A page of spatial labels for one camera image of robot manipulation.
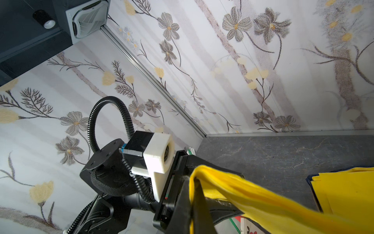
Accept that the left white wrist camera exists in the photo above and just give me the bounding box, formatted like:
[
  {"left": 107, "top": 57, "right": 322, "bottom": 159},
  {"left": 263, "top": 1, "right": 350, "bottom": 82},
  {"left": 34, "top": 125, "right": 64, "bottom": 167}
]
[{"left": 120, "top": 131, "right": 175, "bottom": 202}]

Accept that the ceiling spot light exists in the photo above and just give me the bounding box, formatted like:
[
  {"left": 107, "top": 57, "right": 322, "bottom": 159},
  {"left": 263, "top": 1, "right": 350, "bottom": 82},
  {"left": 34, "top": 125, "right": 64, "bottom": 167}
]
[{"left": 32, "top": 10, "right": 56, "bottom": 29}]

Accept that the single yellow paper napkin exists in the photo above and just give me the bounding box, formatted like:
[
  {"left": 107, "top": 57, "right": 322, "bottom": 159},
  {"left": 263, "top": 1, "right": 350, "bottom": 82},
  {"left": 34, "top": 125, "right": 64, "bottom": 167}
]
[{"left": 189, "top": 165, "right": 374, "bottom": 234}]

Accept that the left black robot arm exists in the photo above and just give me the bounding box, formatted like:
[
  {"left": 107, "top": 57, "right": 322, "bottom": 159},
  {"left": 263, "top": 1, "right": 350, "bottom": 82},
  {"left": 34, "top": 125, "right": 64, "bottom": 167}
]
[{"left": 67, "top": 96, "right": 241, "bottom": 234}]

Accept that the green straw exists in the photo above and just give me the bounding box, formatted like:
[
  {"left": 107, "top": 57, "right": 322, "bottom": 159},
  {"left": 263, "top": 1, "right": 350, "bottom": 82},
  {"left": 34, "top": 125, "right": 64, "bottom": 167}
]
[{"left": 229, "top": 218, "right": 241, "bottom": 234}]

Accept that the green and white straws bundle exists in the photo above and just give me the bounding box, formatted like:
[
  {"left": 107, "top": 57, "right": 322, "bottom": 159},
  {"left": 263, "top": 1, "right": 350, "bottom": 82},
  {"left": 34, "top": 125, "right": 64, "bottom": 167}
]
[{"left": 185, "top": 147, "right": 196, "bottom": 155}]

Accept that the yellow paper napkins stack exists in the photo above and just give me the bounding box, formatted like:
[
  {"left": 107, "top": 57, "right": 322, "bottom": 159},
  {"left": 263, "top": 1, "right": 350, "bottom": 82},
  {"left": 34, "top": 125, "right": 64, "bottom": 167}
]
[{"left": 318, "top": 171, "right": 374, "bottom": 227}]

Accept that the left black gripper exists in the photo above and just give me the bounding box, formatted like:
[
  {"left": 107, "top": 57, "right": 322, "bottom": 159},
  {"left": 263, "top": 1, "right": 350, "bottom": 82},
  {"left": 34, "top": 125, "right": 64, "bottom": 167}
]
[{"left": 153, "top": 150, "right": 242, "bottom": 231}]

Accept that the cardboard napkin tray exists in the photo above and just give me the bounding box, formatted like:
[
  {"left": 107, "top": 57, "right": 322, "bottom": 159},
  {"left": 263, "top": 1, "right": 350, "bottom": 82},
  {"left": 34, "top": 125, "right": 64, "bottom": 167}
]
[{"left": 306, "top": 166, "right": 374, "bottom": 214}]

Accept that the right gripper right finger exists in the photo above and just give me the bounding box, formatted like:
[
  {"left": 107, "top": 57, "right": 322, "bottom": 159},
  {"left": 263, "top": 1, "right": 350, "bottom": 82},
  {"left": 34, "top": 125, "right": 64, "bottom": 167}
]
[{"left": 191, "top": 179, "right": 217, "bottom": 234}]

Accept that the red white paper bag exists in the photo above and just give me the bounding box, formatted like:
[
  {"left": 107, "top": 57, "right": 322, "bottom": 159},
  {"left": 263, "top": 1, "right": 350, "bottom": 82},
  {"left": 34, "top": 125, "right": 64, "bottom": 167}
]
[{"left": 234, "top": 216, "right": 269, "bottom": 234}]

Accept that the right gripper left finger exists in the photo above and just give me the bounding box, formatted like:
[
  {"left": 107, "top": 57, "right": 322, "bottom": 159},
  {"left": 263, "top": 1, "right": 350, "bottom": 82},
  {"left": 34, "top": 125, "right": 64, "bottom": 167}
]
[{"left": 166, "top": 179, "right": 191, "bottom": 234}]

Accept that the white ceiling air vent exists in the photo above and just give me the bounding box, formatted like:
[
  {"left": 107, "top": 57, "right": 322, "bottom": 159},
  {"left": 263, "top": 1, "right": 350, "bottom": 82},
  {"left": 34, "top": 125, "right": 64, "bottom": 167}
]
[{"left": 65, "top": 0, "right": 111, "bottom": 44}]

